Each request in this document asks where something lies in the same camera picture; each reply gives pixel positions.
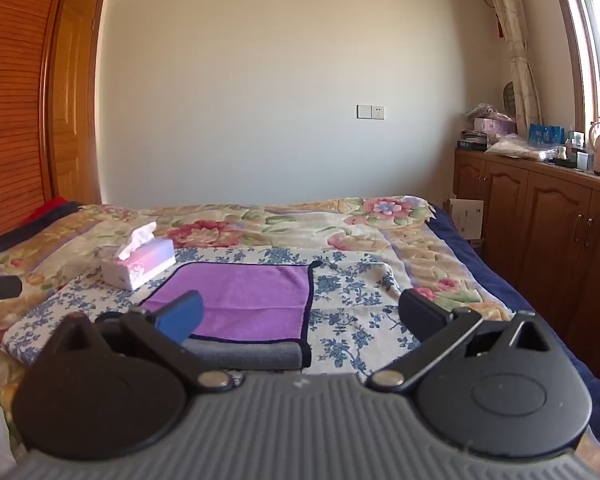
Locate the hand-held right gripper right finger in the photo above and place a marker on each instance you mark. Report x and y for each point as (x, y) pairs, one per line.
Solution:
(420, 310)

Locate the stack of books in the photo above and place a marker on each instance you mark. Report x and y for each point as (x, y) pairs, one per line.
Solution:
(472, 142)

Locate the patterned beige curtain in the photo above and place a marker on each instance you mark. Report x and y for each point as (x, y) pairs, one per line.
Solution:
(517, 50)

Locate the wooden window frame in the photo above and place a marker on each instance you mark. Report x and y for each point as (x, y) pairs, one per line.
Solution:
(582, 50)

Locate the navy blue bed sheet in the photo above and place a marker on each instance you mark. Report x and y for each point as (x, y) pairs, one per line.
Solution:
(485, 270)

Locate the colourful floral bedspread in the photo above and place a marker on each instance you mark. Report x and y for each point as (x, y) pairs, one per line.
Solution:
(280, 225)

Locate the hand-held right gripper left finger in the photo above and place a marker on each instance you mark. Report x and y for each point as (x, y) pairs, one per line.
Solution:
(182, 317)

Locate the cardboard box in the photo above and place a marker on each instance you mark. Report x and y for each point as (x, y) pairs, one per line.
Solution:
(467, 217)

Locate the pink box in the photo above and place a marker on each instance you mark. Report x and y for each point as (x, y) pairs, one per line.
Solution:
(492, 127)

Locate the blue floral white blanket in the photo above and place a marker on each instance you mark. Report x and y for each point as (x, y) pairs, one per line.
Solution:
(352, 310)

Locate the clear plastic bag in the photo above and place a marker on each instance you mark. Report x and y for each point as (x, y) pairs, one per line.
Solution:
(517, 149)

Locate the grey towel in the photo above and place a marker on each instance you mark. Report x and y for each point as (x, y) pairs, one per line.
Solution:
(260, 355)

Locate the woven hand fan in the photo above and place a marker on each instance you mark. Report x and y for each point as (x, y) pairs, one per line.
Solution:
(509, 99)

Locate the dark cloth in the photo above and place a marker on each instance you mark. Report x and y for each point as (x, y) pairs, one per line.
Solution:
(10, 240)

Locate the red cloth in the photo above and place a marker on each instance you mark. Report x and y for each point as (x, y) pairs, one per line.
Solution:
(50, 208)

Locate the white wall socket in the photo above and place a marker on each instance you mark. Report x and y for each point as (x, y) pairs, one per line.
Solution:
(370, 111)

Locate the purple towel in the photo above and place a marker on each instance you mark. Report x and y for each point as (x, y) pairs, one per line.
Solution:
(250, 300)

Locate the tissue box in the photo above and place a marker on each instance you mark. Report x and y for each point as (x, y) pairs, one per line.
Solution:
(140, 266)

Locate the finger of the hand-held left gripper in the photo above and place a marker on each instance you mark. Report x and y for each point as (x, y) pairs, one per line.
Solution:
(0, 287)

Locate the blue box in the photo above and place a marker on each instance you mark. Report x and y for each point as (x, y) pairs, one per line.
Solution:
(546, 135)

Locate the wooden cabinet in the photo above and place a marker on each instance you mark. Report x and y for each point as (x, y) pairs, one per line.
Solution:
(545, 230)

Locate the wooden slatted wardrobe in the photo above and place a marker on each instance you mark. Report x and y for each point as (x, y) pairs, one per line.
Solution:
(10, 100)

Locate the wooden door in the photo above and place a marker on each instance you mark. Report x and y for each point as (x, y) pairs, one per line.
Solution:
(75, 100)

